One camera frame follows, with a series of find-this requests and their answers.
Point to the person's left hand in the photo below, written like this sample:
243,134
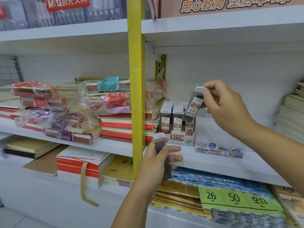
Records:
149,173

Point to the person's right hand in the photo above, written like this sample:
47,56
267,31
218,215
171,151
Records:
230,111

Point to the rows of lead cases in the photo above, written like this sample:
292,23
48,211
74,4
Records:
165,116

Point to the person's right forearm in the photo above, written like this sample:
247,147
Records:
278,156

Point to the clear display of green purple tubes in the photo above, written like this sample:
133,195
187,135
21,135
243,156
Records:
221,149

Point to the yellow notebook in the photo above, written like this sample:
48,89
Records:
118,170

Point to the stack of gold paper packs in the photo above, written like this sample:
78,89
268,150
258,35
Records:
178,189

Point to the stack of blue paper packs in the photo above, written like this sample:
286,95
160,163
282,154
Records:
202,176

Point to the red-spine notebook stack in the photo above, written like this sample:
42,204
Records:
116,127

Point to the beige notebook stack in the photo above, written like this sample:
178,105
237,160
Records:
292,116
289,204

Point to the pink paper sheet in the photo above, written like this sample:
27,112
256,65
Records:
121,110

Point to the wrapped purple-band notebook stack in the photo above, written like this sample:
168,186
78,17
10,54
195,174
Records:
85,137

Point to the crumpled plastic-wrapped notebook pack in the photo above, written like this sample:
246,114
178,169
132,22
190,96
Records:
158,90

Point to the red white receipt book bundle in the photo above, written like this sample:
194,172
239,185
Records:
73,167

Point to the wrapped red-band notebook pack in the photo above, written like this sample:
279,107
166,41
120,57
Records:
116,99

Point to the wrapped teal-band notebook pack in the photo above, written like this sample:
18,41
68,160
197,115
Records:
109,84

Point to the brown kraft folder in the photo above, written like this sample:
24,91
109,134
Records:
42,162

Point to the wrapped red-band notebook stack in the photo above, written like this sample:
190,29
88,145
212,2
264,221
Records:
69,94

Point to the orange pink sign board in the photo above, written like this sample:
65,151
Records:
171,9

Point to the tan notebooks with black spine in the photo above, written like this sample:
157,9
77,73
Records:
28,144

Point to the red white striped pack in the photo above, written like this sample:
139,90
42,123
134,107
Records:
154,7

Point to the grey metal rack leg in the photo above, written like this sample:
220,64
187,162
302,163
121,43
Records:
2,203

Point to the flat red white book stack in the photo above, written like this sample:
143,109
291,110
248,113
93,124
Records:
9,109

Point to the clear pen packs red label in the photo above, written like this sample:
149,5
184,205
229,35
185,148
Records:
35,18

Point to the yellow slotted bracket rail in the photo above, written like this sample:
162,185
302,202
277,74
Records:
161,66

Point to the yellow shelf post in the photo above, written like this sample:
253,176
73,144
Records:
136,68

